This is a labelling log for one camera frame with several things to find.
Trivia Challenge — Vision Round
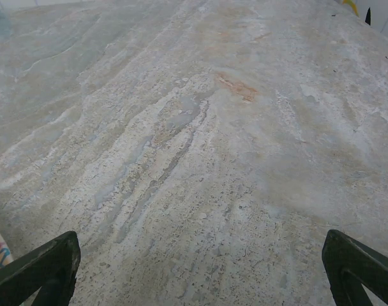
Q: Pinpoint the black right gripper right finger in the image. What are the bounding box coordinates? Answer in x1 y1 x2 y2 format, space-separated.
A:
321 228 388 306

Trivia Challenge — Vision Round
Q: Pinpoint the dolphin yellow ring wall sticker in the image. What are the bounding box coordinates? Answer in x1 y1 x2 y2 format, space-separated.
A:
342 0 373 26

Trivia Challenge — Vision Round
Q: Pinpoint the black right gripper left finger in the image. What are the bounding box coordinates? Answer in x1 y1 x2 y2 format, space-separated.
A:
0 231 82 306

